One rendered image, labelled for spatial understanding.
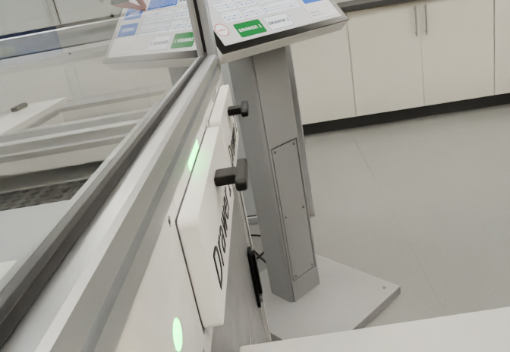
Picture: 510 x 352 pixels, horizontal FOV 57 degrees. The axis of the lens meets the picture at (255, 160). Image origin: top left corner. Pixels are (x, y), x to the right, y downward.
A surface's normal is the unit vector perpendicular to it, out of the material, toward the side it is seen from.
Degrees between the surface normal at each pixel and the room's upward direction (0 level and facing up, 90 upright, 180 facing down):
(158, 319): 90
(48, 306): 0
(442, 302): 0
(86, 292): 90
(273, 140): 90
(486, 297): 0
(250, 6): 50
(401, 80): 90
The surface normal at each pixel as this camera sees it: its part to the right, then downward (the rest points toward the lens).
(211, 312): 0.01, 0.33
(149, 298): 0.99, -0.16
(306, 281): 0.66, 0.14
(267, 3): 0.39, -0.49
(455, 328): -0.17, -0.93
